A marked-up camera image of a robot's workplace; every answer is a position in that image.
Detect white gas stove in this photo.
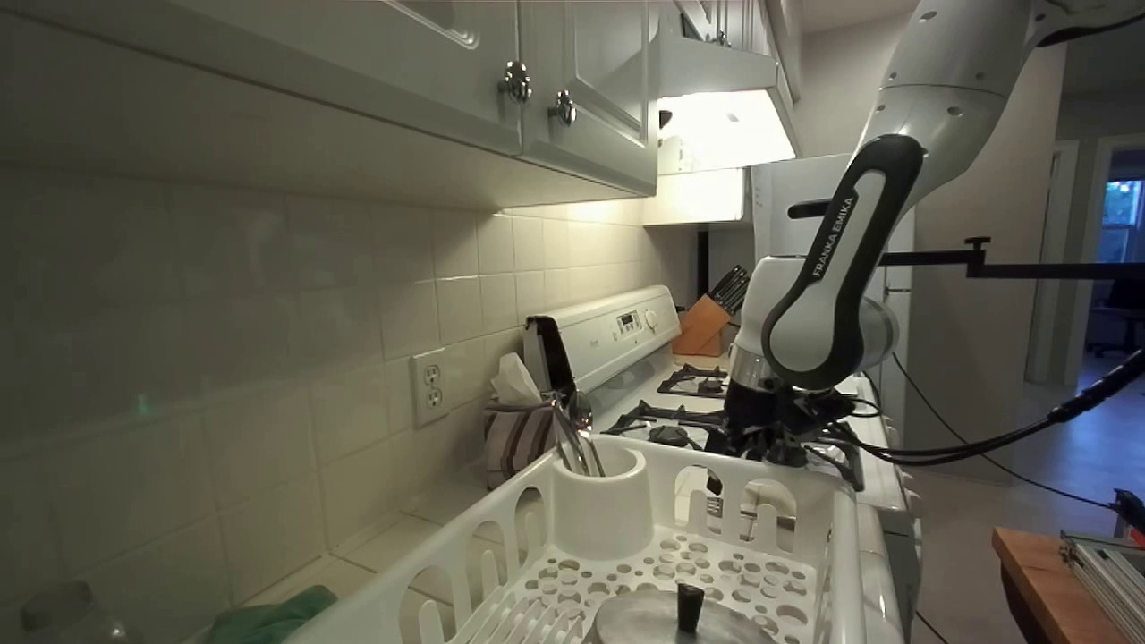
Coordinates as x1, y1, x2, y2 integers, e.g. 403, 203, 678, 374
524, 284, 918, 635

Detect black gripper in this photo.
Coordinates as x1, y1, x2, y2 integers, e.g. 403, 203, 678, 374
722, 383, 856, 466

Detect green cloth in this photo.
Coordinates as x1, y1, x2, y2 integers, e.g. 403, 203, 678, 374
200, 581, 337, 644

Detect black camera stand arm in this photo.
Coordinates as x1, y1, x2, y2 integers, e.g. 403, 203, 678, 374
784, 199, 1145, 282

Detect silver pot lid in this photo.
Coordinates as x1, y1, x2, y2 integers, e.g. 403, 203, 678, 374
585, 581, 771, 644

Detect white range hood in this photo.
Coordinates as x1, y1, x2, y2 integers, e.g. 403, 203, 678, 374
642, 0, 795, 225

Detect white plastic dish rack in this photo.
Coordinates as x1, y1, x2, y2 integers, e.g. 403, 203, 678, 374
286, 439, 905, 644

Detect wooden side table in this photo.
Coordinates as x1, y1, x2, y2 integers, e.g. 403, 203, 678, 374
991, 525, 1141, 644

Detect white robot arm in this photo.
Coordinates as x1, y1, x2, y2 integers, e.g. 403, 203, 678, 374
710, 0, 1145, 466

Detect white upper cabinets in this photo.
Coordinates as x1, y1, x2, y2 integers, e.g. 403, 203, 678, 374
0, 0, 653, 206

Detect utensils in cup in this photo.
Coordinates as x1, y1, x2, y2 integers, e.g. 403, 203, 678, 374
522, 317, 603, 476

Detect white wall outlet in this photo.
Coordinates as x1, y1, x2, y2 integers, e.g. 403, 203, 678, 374
411, 348, 448, 424

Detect wooden knife block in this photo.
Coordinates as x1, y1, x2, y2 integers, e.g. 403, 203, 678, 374
674, 263, 749, 357

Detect white utensil cup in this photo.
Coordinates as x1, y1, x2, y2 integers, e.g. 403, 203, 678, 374
554, 442, 653, 561

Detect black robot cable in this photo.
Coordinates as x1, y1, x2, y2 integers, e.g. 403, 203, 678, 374
820, 344, 1145, 513

